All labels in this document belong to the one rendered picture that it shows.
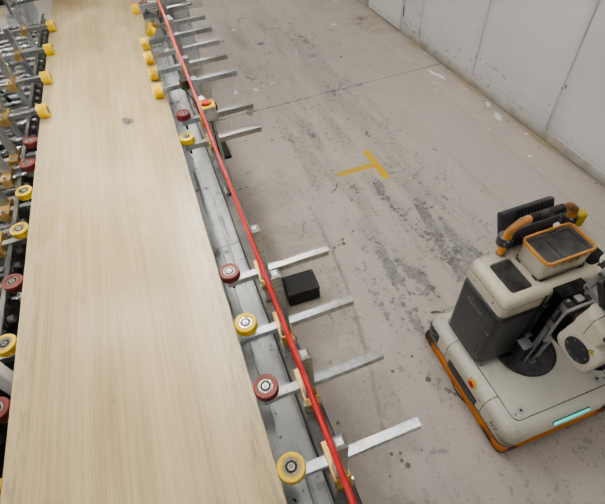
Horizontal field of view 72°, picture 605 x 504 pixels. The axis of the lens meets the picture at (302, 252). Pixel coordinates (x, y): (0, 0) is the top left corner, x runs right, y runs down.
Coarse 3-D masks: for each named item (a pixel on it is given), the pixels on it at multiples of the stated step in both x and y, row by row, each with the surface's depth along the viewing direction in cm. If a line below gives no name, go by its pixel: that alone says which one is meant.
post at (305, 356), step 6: (306, 348) 118; (300, 354) 117; (306, 354) 116; (306, 360) 117; (306, 366) 120; (312, 366) 121; (306, 372) 122; (312, 372) 124; (312, 378) 127; (312, 384) 130; (306, 396) 135
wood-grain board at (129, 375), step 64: (128, 0) 374; (64, 64) 298; (128, 64) 290; (64, 128) 242; (128, 128) 237; (64, 192) 204; (128, 192) 200; (192, 192) 197; (64, 256) 176; (128, 256) 173; (192, 256) 171; (64, 320) 155; (128, 320) 153; (192, 320) 151; (64, 384) 138; (128, 384) 137; (192, 384) 135; (64, 448) 125; (128, 448) 124; (192, 448) 122; (256, 448) 121
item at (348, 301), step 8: (328, 304) 161; (336, 304) 160; (344, 304) 160; (352, 304) 162; (304, 312) 159; (312, 312) 159; (320, 312) 158; (328, 312) 160; (296, 320) 157; (304, 320) 158; (264, 328) 156; (272, 328) 155; (248, 336) 154; (256, 336) 154; (264, 336) 157
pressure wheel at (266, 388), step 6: (258, 378) 134; (264, 378) 134; (270, 378) 134; (258, 384) 133; (264, 384) 132; (270, 384) 133; (276, 384) 132; (258, 390) 132; (264, 390) 132; (270, 390) 132; (276, 390) 131; (258, 396) 130; (264, 396) 130; (270, 396) 130
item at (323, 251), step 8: (320, 248) 175; (296, 256) 173; (304, 256) 173; (312, 256) 173; (320, 256) 175; (272, 264) 171; (280, 264) 171; (288, 264) 172; (296, 264) 173; (248, 272) 170; (256, 272) 169; (240, 280) 168; (248, 280) 170
